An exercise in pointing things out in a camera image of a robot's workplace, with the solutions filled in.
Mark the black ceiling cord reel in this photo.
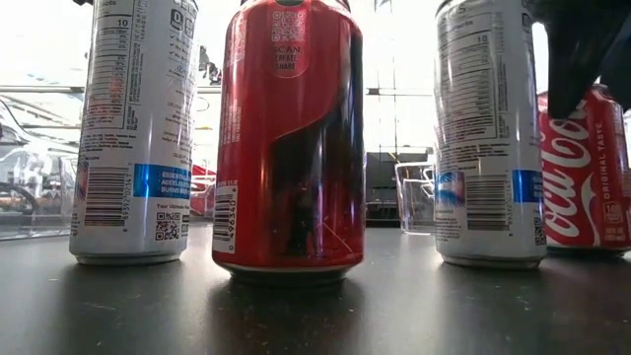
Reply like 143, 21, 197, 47
198, 46, 223, 86

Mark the clear plastic bin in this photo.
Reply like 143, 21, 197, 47
393, 161, 438, 234
0, 96, 80, 242

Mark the white Celsius can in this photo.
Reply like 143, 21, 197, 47
433, 0, 549, 270
68, 0, 200, 266

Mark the overhead light bar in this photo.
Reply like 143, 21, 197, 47
0, 84, 435, 98

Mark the red Coca-Cola can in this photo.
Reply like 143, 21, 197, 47
211, 0, 367, 287
536, 83, 631, 257

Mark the black background cabinet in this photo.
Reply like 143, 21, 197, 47
365, 151, 413, 229

